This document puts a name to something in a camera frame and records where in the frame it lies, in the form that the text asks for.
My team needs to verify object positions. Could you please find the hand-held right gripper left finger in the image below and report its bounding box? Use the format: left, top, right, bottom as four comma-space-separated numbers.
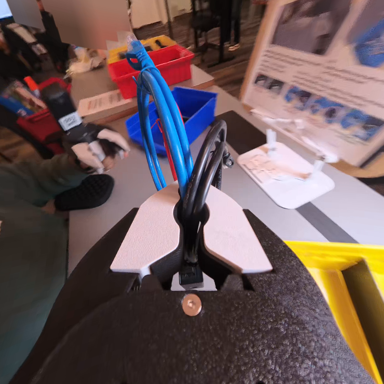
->
110, 183, 184, 276

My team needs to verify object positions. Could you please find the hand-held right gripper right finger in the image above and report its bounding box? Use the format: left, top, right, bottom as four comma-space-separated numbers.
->
202, 186, 274, 275

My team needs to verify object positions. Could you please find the red ethernet cable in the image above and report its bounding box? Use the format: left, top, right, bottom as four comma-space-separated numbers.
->
151, 103, 184, 182

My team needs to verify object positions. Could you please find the blue ethernet cable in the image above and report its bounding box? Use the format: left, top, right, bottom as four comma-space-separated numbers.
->
125, 34, 194, 200

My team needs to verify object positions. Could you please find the blue plastic bin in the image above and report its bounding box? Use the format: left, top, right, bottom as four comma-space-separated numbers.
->
125, 86, 218, 157

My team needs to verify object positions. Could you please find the person's left forearm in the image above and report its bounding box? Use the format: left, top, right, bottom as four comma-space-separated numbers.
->
0, 153, 90, 207

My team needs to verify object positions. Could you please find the person's left hand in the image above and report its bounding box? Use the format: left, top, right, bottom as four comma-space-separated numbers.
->
103, 151, 130, 173

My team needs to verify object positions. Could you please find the red plastic basket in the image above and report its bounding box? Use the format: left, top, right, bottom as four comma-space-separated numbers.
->
16, 77, 72, 155

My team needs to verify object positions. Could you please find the wooden board with paper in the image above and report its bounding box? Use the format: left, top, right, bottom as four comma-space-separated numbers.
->
78, 89, 136, 123

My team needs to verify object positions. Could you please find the white crumpled cloth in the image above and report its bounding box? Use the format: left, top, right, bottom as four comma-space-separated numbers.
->
65, 46, 107, 75

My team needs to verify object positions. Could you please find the black padded wrist rest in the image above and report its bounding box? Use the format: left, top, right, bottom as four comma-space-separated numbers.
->
54, 174, 115, 212

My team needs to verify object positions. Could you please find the yellow divided bin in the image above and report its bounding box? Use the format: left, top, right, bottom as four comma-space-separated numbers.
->
283, 240, 384, 384

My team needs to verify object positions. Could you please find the red plastic bin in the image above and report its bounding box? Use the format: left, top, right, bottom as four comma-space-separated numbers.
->
107, 45, 195, 100

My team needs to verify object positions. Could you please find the printed poster board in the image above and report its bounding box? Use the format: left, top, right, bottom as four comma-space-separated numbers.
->
240, 0, 384, 167

